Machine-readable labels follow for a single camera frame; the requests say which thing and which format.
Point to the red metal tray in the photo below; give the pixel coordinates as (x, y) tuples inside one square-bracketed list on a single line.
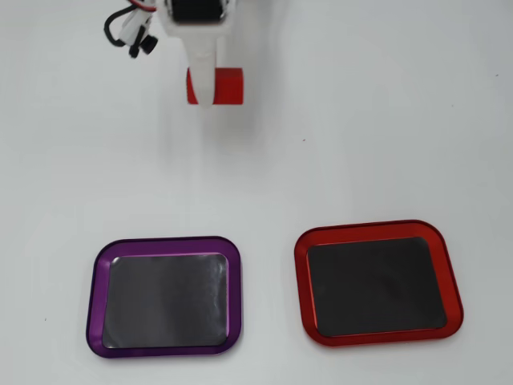
[(376, 284)]

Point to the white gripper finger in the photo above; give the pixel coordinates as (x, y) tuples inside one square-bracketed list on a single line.
[(202, 72)]

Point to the purple metal tray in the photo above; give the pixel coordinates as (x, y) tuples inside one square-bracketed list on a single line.
[(164, 298)]

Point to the red block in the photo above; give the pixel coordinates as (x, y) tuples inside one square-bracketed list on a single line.
[(230, 86)]

